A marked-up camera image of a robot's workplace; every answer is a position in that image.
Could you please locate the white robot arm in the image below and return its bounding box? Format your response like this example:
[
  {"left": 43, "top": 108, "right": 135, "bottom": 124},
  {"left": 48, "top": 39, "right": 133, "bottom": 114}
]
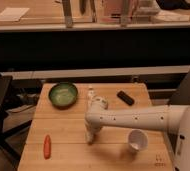
[{"left": 85, "top": 98, "right": 190, "bottom": 171}]

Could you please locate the white bottle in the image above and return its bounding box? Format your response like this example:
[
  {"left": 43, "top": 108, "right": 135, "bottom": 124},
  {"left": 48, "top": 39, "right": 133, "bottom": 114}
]
[{"left": 86, "top": 86, "right": 109, "bottom": 111}]

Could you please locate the green bowl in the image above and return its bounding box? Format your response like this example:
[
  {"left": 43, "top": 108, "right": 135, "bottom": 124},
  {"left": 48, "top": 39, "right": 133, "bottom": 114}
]
[{"left": 48, "top": 82, "right": 78, "bottom": 108}]

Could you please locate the black rectangular block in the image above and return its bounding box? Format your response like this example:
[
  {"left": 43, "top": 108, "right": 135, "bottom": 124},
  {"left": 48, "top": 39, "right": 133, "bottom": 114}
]
[{"left": 117, "top": 91, "right": 134, "bottom": 106}]

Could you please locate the white paper cup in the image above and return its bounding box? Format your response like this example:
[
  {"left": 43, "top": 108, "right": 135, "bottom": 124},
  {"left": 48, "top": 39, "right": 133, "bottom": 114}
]
[{"left": 128, "top": 129, "right": 148, "bottom": 154}]

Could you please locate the orange carrot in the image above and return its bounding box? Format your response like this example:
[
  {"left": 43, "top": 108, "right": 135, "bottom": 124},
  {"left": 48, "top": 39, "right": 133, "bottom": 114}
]
[{"left": 43, "top": 135, "right": 51, "bottom": 159}]

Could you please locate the white paper sheet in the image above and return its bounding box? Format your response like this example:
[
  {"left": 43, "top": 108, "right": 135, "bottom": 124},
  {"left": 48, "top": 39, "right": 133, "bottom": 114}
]
[{"left": 0, "top": 7, "right": 29, "bottom": 22}]

